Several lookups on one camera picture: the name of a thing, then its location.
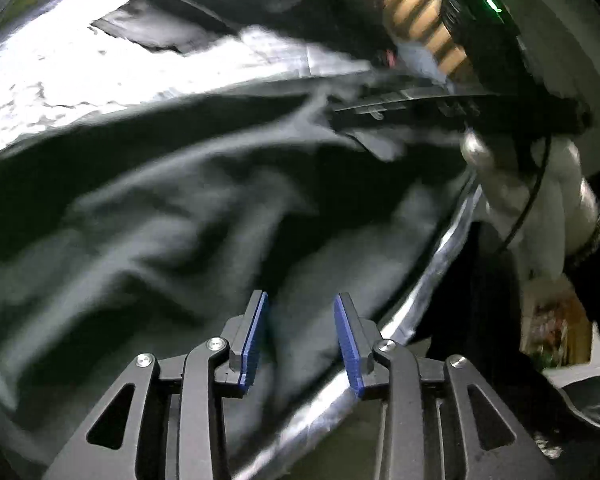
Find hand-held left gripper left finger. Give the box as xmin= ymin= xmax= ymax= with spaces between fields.
xmin=42 ymin=290 xmax=271 ymax=480

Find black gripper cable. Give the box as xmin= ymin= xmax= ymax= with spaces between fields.
xmin=497 ymin=132 xmax=553 ymax=253

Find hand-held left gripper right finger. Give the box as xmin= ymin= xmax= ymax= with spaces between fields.
xmin=333 ymin=292 xmax=558 ymax=480

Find colourful printed box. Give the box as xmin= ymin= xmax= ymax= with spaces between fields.
xmin=522 ymin=280 xmax=593 ymax=371

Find light blue cloth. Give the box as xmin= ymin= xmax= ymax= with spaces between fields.
xmin=395 ymin=40 xmax=451 ymax=81

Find person's dark pants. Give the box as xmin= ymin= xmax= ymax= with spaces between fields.
xmin=420 ymin=220 xmax=600 ymax=480

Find black pants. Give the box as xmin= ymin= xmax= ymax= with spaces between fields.
xmin=90 ymin=0 xmax=241 ymax=56

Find person's right hand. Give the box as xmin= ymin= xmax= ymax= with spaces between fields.
xmin=460 ymin=127 xmax=593 ymax=281

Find striped bed blanket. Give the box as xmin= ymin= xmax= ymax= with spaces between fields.
xmin=0 ymin=0 xmax=481 ymax=480

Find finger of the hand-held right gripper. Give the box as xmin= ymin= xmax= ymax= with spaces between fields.
xmin=357 ymin=72 xmax=461 ymax=100
xmin=327 ymin=95 xmax=481 ymax=125

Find beaded bracelet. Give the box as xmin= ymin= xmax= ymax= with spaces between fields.
xmin=566 ymin=209 xmax=600 ymax=270

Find dark grey garment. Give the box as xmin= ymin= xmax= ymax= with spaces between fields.
xmin=0 ymin=85 xmax=481 ymax=480

